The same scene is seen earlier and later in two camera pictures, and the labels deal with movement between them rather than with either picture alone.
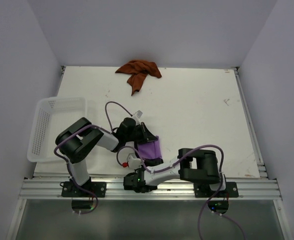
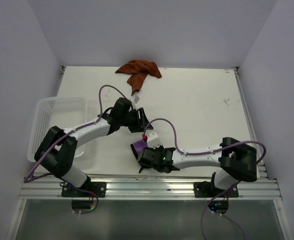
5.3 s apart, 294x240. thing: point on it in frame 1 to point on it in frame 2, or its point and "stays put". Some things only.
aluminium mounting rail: (168, 188) stays put
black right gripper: (139, 168) to (156, 147)
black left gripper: (146, 134) to (143, 121)
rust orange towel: (139, 69) stays put
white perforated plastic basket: (53, 115) stays put
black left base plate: (98, 188) stays put
